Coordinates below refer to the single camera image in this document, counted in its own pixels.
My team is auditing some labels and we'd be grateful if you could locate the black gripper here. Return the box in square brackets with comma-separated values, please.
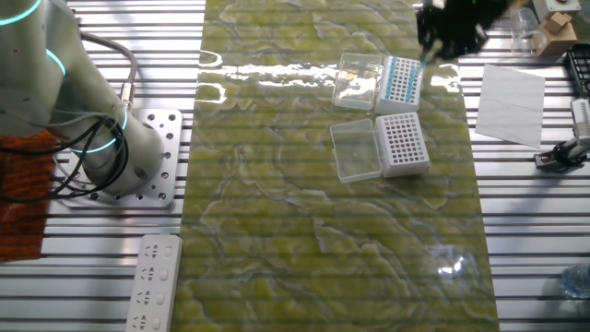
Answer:
[416, 0, 513, 62]

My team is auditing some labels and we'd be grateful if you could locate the white pipette tip rack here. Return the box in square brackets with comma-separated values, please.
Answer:
[374, 111, 431, 179]
[373, 54, 426, 115]

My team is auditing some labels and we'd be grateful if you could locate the clear plastic container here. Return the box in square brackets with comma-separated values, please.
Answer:
[509, 6, 549, 57]

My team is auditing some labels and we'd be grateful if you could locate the white paper sheet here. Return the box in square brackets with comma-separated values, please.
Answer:
[474, 63, 547, 149]

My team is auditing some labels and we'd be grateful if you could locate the white box with knob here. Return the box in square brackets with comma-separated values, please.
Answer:
[532, 0, 583, 14]

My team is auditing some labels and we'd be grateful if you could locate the small tan box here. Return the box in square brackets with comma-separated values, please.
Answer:
[537, 11, 579, 58]

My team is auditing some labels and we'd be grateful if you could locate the black keyboard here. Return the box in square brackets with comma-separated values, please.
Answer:
[564, 44, 590, 99]

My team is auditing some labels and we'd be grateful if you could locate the black clamp tool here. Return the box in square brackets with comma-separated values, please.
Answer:
[534, 140, 589, 174]

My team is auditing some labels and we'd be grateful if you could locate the green marble pattern mat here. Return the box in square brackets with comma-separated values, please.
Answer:
[170, 0, 502, 332]

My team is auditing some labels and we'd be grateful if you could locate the clear water bottle blue cap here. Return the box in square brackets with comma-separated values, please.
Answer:
[559, 263, 590, 300]

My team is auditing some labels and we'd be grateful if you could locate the white power strip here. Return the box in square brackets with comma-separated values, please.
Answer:
[124, 233, 183, 332]

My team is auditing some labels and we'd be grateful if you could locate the reddish brown wooden table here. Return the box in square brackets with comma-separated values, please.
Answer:
[0, 131, 57, 263]

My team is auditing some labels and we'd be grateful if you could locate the small silver side camera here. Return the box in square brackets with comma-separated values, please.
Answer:
[570, 98, 590, 160]

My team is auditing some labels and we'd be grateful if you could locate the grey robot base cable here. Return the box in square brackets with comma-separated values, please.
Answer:
[75, 30, 139, 113]

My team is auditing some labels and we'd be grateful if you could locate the black looped cable bundle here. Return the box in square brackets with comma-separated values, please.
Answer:
[0, 110, 134, 204]

